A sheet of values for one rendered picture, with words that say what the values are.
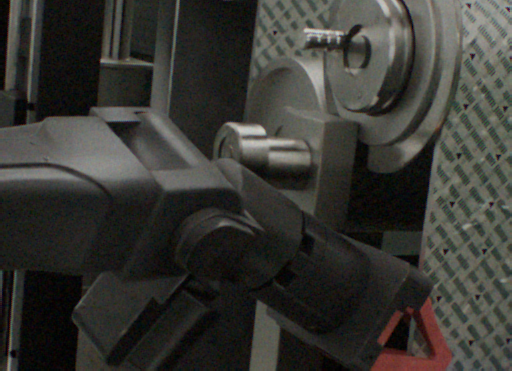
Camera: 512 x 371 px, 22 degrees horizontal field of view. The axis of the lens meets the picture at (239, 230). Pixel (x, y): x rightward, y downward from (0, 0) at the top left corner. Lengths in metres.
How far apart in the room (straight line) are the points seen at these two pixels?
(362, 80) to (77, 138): 0.25
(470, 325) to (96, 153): 0.31
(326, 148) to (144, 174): 0.24
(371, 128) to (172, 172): 0.23
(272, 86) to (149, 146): 0.33
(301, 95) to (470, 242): 0.18
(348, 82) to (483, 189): 0.11
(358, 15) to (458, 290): 0.18
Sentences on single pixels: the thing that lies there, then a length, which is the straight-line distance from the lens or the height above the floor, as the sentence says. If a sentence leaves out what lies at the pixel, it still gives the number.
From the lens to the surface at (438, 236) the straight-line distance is 0.79.
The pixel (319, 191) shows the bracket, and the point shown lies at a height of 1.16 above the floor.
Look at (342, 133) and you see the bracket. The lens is 0.82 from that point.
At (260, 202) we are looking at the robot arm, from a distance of 0.69.
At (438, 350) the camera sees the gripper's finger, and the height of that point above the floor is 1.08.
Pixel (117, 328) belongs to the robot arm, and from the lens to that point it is 0.69.
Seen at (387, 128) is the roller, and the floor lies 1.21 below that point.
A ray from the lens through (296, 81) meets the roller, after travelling 0.92.
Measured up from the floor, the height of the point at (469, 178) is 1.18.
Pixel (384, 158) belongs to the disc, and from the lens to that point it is 0.81.
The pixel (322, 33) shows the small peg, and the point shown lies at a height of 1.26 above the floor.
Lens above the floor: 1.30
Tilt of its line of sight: 12 degrees down
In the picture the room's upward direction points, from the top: 6 degrees clockwise
